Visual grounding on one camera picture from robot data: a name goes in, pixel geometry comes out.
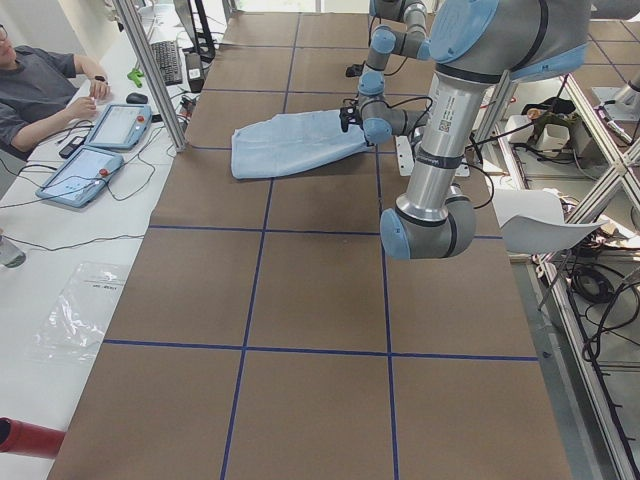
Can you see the light blue button shirt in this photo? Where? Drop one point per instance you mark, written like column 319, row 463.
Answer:
column 289, row 144

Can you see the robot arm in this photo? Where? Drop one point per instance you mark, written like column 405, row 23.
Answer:
column 397, row 28
column 472, row 43

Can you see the black keyboard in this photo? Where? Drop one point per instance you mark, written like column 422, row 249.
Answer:
column 167, row 57

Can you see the white plastic chair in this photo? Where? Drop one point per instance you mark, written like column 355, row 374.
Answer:
column 532, row 222

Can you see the black computer mouse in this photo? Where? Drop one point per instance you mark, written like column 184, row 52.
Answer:
column 136, row 98

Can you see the green plastic clip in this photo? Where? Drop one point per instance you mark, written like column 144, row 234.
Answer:
column 136, row 77

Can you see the upper teach pendant tablet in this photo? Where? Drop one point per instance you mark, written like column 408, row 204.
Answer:
column 120, row 126

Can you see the teach pendant tablet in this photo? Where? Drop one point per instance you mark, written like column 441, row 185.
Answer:
column 81, row 177
column 120, row 126

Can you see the lower teach pendant tablet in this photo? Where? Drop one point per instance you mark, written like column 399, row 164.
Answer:
column 81, row 177

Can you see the black phone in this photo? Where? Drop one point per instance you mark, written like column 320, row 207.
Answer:
column 71, row 147

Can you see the seated person grey shirt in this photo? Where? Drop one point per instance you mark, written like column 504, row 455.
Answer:
column 42, row 92

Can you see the clear plastic bag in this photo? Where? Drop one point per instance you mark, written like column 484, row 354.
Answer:
column 76, row 326

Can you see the red cylinder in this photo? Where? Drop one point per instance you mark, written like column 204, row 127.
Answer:
column 26, row 439

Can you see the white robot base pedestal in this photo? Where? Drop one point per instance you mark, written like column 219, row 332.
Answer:
column 407, row 155

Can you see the aluminium frame post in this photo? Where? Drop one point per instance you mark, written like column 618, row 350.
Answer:
column 138, row 39

